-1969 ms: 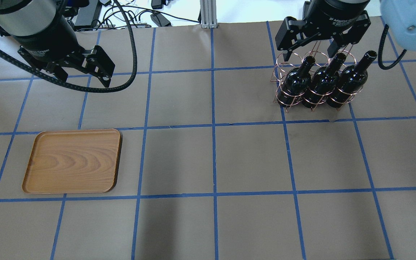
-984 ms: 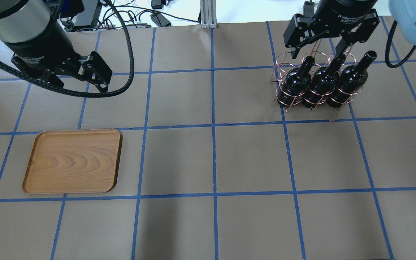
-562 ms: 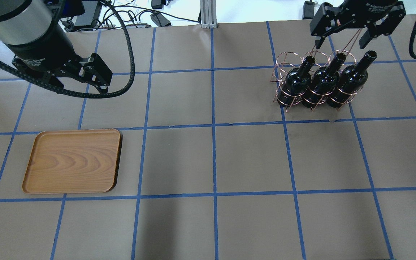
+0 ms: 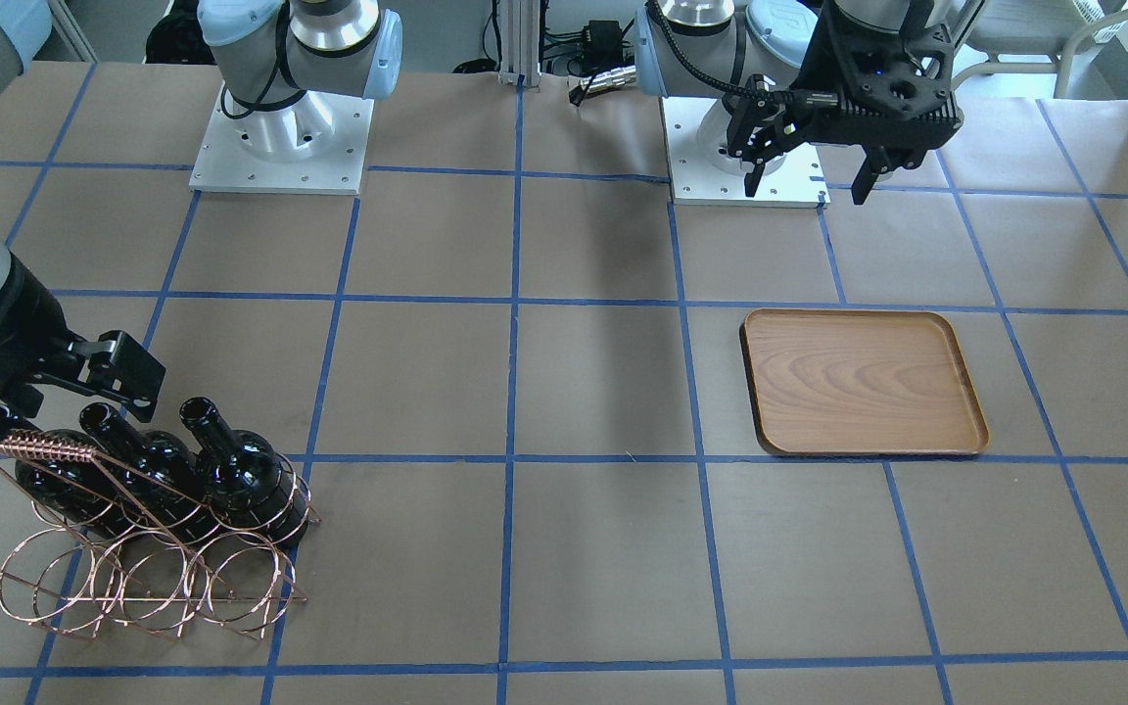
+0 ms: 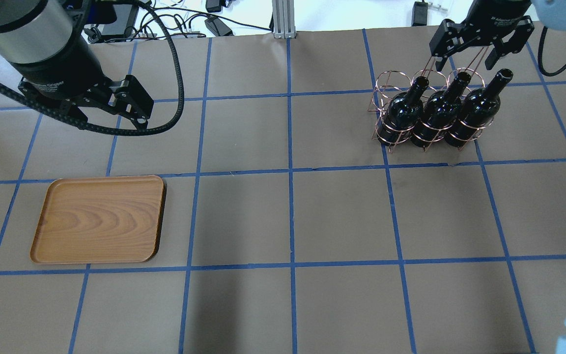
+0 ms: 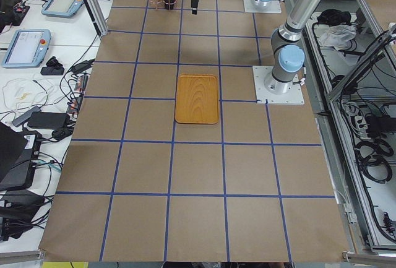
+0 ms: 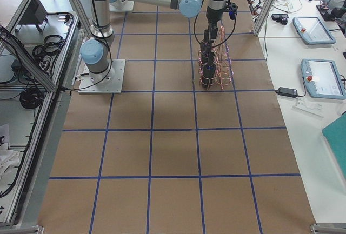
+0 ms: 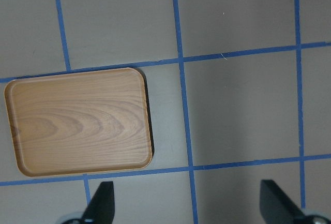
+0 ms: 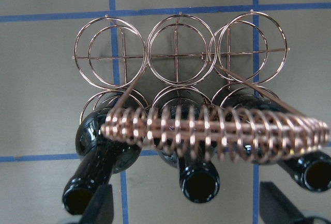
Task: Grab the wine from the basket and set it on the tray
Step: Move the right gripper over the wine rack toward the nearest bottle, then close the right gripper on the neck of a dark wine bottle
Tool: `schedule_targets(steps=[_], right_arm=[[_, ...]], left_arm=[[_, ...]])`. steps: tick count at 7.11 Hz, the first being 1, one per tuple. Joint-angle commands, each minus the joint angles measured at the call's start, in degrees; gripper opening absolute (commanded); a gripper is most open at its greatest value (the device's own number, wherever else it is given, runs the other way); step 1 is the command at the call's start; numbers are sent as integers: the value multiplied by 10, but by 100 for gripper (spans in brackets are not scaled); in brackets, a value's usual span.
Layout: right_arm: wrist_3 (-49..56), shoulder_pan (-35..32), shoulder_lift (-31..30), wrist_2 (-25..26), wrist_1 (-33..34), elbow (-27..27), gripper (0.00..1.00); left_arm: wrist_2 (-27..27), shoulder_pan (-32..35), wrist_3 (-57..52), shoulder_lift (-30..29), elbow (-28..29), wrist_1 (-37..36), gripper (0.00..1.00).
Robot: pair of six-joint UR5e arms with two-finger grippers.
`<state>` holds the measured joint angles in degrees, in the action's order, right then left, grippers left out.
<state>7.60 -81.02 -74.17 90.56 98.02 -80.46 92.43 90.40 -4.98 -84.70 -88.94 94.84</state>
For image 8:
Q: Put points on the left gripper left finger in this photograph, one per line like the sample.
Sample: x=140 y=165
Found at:
x=101 y=207

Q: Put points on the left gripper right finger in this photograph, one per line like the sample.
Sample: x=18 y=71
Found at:
x=276 y=207

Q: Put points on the wooden tray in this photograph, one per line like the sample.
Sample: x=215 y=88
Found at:
x=86 y=122

